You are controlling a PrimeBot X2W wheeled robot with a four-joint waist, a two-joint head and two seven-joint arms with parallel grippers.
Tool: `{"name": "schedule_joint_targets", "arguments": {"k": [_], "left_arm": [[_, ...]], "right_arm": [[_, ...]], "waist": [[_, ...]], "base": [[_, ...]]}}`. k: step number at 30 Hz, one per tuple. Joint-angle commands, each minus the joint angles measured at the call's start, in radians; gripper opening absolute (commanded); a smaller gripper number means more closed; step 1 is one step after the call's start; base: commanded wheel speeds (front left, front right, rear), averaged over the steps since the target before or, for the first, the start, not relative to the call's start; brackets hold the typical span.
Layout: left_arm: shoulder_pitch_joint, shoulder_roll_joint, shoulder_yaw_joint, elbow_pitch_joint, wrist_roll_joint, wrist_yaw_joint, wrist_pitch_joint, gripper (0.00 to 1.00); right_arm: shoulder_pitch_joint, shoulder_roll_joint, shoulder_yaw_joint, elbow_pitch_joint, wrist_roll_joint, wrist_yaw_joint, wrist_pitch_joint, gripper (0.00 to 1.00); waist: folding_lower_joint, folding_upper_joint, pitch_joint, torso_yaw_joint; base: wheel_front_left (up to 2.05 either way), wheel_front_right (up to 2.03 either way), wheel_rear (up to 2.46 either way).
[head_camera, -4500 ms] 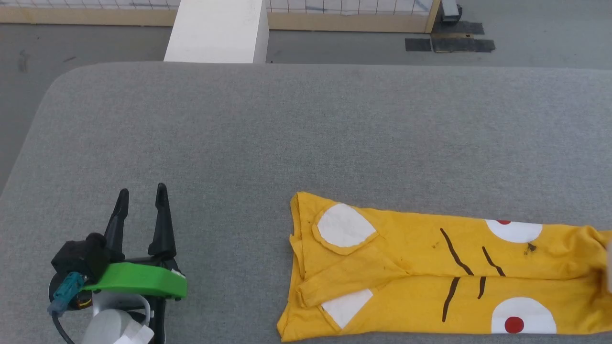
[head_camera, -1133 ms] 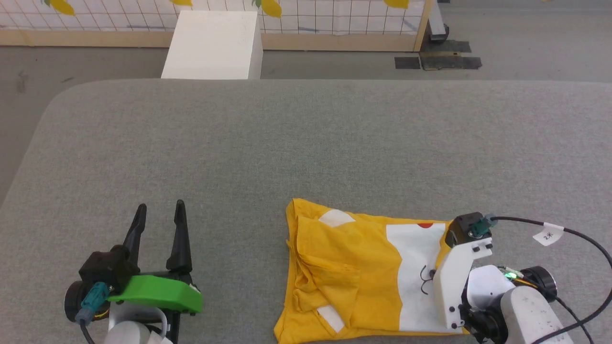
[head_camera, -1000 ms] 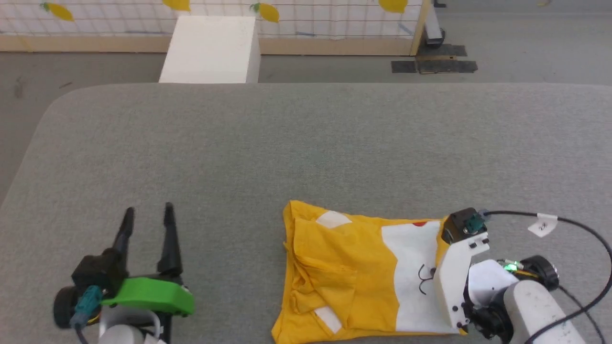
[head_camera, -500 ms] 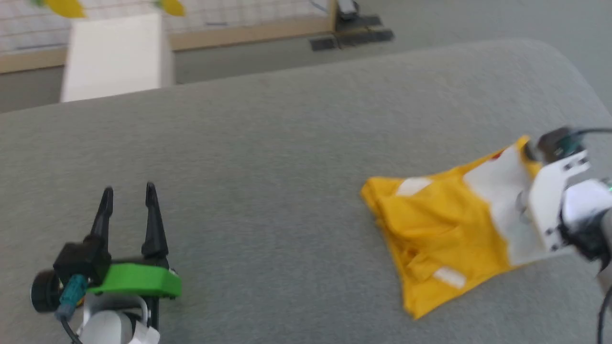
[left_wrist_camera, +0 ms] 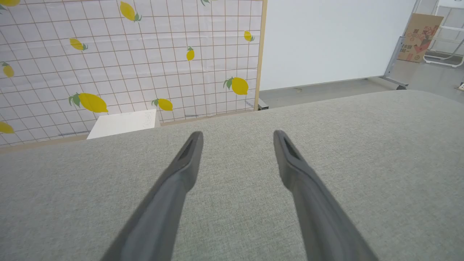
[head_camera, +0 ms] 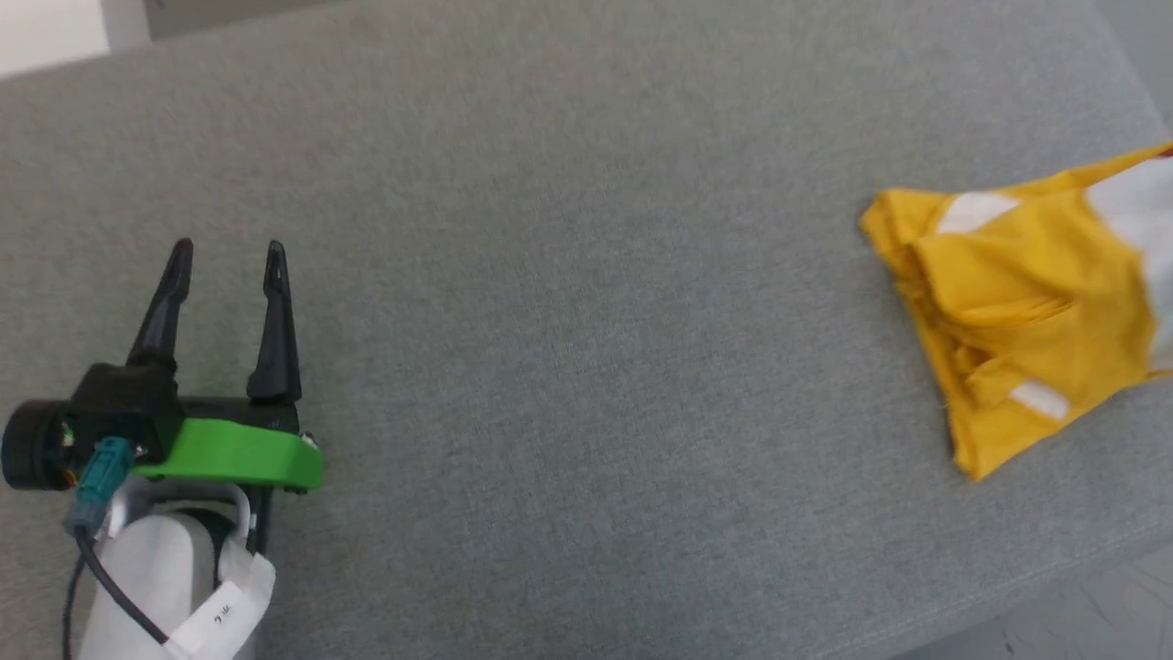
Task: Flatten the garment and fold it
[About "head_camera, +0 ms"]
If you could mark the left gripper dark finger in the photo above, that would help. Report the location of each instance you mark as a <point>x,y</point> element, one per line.
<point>165,312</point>
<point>277,339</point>

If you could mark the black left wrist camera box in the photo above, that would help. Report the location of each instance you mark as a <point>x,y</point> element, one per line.
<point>124,403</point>

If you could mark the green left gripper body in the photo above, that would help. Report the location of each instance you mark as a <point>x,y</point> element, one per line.
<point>238,454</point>

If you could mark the white paper label tag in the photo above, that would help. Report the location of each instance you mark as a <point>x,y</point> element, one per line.
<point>227,605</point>

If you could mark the grey fabric sofa cushion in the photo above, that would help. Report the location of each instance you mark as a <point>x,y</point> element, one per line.
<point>596,321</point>

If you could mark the yellow cat print t-shirt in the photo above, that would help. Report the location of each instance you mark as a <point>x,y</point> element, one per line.
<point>1017,302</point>

